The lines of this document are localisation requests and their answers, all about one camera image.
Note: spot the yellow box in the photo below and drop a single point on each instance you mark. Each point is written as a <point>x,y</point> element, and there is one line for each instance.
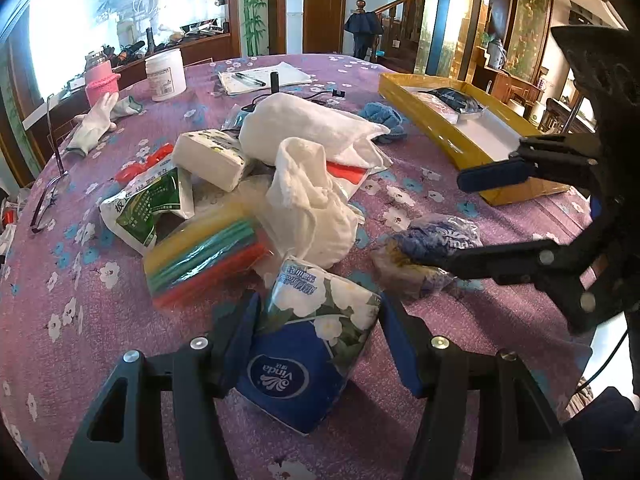
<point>440,135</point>

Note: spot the white notepad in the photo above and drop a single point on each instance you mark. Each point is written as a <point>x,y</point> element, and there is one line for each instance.
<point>280,77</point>

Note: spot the blue cloth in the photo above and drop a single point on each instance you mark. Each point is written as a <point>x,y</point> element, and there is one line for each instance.
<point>385,115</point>

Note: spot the wooden sideboard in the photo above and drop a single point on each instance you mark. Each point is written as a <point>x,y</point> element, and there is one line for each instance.
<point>210,50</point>

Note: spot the beige packet with red label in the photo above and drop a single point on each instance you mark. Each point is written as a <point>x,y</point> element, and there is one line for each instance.
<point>350,172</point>

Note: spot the blue printed plastic pack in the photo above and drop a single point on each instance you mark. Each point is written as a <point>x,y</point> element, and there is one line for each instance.
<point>430,240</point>

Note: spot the red wrapped blue towel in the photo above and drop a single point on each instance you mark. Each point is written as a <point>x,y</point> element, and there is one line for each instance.
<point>142,165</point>

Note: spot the wooden door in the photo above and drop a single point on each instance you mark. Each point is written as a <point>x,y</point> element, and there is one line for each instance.
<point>325,10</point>

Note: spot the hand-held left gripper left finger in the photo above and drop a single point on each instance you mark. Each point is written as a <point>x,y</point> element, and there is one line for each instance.
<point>240,345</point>

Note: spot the green and white bag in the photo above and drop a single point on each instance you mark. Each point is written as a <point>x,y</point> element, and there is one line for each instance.
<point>135,210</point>

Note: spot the multicolour cloth pack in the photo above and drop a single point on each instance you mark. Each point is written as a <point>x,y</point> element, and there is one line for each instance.
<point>200,260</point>

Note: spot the purple floral tablecloth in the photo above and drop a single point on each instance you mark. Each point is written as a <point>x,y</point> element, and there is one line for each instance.
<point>125,360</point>

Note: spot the framed landscape painting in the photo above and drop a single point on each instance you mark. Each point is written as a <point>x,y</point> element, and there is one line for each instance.
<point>530,15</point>

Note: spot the black pen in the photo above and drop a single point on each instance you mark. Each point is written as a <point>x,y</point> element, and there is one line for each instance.
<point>250,79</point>

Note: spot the clear bag with blue cylinder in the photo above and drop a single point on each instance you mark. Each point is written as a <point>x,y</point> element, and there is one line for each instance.
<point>235,119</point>

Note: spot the black packet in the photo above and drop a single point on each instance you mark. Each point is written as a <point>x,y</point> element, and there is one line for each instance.
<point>452,97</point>

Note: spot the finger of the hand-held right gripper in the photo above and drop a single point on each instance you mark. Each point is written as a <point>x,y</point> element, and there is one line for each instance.
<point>490,174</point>
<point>465,261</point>

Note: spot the wooden stair railing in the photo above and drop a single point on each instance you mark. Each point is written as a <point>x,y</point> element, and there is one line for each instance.
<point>395,2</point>

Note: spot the gold and black pillar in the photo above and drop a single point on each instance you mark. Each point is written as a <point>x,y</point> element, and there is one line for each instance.
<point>427,20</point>

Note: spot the bamboo painted panel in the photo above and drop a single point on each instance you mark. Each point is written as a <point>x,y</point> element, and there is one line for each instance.
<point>252,10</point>

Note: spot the white cloth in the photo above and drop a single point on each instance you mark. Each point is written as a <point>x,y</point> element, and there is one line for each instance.
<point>310,210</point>

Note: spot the white thermos flask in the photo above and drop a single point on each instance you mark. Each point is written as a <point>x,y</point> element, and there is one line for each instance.
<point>496,55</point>

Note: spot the eyeglasses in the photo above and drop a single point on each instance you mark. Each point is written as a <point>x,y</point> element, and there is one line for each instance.
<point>44,210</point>

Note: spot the dark jacket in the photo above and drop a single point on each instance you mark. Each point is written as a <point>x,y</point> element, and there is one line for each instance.
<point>362,25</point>

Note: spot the white tissue pack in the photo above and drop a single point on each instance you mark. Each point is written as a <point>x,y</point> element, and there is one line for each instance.
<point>210,160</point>

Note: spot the white plastic jar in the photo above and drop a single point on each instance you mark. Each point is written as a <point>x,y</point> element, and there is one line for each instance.
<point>165,77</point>

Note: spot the black flashlight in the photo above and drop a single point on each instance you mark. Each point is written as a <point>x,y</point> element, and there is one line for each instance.
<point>150,40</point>

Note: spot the person's right forearm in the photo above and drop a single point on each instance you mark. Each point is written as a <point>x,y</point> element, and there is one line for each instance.
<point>605,435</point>

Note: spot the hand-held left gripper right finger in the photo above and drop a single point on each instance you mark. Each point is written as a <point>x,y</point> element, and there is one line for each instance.
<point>400,350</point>

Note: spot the blue floral tissue pack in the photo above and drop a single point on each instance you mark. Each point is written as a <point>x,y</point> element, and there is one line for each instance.
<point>300,360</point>

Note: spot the pink knitted bottle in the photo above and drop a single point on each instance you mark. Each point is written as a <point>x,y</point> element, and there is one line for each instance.
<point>102,87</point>

